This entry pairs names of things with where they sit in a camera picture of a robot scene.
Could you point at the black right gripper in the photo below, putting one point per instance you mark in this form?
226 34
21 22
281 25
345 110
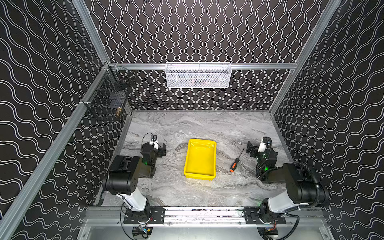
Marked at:
253 149

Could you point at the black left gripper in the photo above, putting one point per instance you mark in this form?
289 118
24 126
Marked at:
160 150

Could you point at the black orange screwdriver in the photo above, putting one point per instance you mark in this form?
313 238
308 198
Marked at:
235 163

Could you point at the yellow plastic bin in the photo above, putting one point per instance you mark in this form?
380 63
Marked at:
200 162

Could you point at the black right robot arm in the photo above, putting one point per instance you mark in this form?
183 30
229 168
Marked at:
304 188

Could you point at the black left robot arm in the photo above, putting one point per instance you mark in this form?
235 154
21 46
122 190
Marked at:
124 173

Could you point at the black wire wall basket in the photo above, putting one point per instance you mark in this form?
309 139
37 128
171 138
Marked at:
110 100

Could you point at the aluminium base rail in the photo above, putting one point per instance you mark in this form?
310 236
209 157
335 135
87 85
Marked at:
184 217

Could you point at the clear plastic wall basket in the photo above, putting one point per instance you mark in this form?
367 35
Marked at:
196 75

